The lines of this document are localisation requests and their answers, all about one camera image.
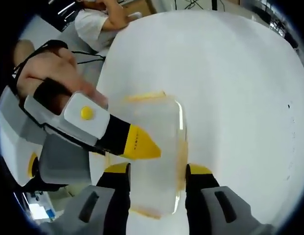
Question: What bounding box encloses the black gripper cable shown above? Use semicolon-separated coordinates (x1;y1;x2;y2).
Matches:
11;40;69;83

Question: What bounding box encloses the black floor cable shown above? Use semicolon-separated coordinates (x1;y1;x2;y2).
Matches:
70;49;107;66

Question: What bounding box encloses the clear box with plastic buckles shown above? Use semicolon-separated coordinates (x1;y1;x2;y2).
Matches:
105;90;189;219

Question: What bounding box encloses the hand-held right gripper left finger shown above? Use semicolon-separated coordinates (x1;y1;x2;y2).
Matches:
65;161;132;235

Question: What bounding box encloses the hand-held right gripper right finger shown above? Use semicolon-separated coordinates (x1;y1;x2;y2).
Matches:
185;163;263;235

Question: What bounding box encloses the brown cardboard box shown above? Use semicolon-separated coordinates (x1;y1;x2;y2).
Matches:
137;0;159;15

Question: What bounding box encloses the person's left hand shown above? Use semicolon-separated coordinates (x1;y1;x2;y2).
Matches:
16;46;109;116

